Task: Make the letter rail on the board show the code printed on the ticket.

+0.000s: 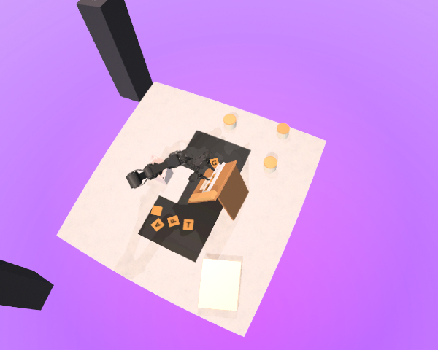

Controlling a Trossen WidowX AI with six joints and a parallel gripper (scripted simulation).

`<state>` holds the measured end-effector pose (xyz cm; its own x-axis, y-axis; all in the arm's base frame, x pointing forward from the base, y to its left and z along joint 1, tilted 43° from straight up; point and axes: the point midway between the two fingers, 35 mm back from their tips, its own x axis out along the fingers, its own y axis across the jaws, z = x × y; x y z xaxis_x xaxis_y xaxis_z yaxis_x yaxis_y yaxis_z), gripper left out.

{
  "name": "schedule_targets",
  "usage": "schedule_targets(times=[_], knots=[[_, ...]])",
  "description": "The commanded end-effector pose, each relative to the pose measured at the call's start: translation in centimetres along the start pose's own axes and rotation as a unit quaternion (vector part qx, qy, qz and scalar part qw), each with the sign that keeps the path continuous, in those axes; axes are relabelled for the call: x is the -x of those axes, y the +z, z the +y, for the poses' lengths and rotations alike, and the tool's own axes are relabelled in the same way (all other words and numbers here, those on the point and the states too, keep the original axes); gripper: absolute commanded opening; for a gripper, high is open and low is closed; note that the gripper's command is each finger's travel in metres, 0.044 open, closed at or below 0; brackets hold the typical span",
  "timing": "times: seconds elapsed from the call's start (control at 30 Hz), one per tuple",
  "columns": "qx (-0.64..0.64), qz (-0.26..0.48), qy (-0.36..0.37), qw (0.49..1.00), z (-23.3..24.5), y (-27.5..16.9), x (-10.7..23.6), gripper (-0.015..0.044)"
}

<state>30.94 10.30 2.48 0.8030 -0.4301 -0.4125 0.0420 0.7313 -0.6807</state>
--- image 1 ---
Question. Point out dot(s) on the white cylindrical container with orange lid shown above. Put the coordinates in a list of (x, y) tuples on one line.
[(282, 131), (230, 122), (270, 164)]

